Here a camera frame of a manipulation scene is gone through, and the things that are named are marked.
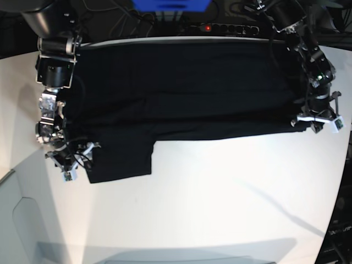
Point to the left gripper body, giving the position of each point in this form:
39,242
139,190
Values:
322,108

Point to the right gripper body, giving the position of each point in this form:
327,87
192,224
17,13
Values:
68,157

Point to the black T-shirt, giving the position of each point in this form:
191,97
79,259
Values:
128,97

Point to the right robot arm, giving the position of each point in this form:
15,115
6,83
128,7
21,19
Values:
58,28

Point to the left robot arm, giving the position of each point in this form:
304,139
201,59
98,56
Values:
289,18

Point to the blue box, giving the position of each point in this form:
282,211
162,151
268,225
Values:
171,5

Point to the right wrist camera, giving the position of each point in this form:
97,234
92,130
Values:
70,175

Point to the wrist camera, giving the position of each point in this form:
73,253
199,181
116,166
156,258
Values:
70,175
337,124

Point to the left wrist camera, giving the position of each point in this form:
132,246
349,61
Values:
337,124

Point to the white power strip red switch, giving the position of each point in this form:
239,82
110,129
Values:
224,29

